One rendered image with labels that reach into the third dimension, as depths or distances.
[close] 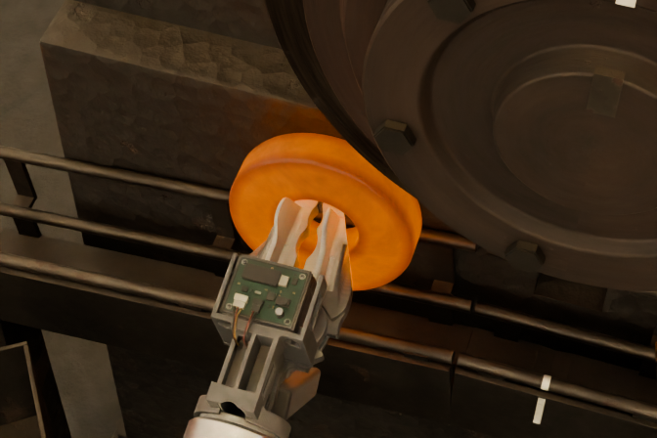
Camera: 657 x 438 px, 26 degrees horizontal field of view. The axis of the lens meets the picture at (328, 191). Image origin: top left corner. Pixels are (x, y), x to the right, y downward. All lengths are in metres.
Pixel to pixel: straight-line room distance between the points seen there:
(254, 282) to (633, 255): 0.29
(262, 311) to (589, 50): 0.35
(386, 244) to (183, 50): 0.24
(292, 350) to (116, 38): 0.33
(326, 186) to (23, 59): 1.42
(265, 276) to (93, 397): 1.03
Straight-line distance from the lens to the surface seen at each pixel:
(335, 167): 1.08
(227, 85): 1.18
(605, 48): 0.79
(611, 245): 0.90
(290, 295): 1.03
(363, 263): 1.15
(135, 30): 1.23
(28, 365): 1.21
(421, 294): 1.25
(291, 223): 1.11
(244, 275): 1.03
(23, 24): 2.53
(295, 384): 1.09
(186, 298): 1.27
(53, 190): 2.26
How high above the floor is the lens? 1.72
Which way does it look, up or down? 51 degrees down
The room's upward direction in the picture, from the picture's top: straight up
